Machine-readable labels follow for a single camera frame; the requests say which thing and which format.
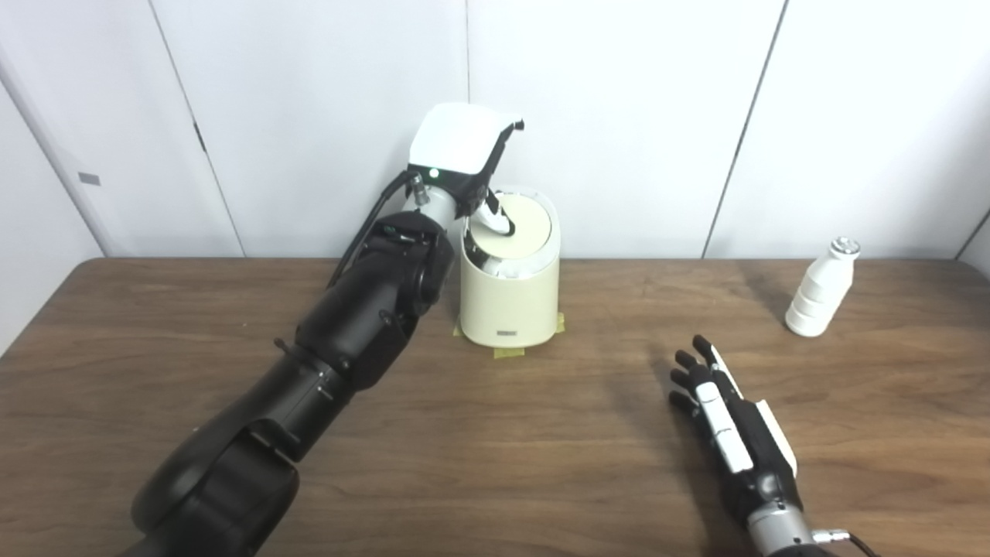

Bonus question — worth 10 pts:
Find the small white plastic bottle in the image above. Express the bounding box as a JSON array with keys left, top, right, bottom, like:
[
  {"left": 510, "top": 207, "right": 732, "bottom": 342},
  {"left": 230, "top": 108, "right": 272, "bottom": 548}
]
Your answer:
[{"left": 784, "top": 237, "right": 861, "bottom": 338}]

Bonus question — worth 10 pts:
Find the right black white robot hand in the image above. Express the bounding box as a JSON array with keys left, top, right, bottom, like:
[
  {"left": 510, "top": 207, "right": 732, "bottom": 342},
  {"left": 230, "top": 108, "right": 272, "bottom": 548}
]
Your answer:
[{"left": 667, "top": 334, "right": 799, "bottom": 535}]

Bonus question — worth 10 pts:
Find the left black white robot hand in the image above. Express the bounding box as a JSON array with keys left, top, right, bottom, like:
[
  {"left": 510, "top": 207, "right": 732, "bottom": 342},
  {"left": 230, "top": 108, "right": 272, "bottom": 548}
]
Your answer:
[{"left": 406, "top": 102, "right": 527, "bottom": 237}]

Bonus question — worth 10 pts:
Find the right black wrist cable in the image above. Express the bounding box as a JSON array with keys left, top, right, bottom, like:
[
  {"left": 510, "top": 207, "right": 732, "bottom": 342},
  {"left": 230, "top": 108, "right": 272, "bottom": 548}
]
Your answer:
[{"left": 811, "top": 528, "right": 881, "bottom": 557}]

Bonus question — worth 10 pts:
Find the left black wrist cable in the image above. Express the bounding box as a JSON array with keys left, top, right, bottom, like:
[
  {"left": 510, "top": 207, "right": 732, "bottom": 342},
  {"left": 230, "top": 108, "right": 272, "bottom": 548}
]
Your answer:
[{"left": 326, "top": 170, "right": 430, "bottom": 289}]

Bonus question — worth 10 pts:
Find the cream-colored plastic bin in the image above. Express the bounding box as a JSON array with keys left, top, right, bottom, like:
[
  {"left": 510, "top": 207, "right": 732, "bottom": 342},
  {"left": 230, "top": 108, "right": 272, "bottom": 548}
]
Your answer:
[{"left": 458, "top": 186, "right": 562, "bottom": 349}]

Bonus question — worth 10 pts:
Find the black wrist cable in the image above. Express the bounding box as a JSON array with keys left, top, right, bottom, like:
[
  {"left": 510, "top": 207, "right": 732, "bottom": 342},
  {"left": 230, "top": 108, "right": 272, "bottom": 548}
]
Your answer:
[
  {"left": 326, "top": 170, "right": 430, "bottom": 289},
  {"left": 811, "top": 528, "right": 881, "bottom": 557}
]

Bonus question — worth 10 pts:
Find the cream round bin lid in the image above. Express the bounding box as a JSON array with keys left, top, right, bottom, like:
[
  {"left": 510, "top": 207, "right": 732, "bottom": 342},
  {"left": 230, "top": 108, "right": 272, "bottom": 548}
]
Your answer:
[{"left": 466, "top": 195, "right": 553, "bottom": 261}]

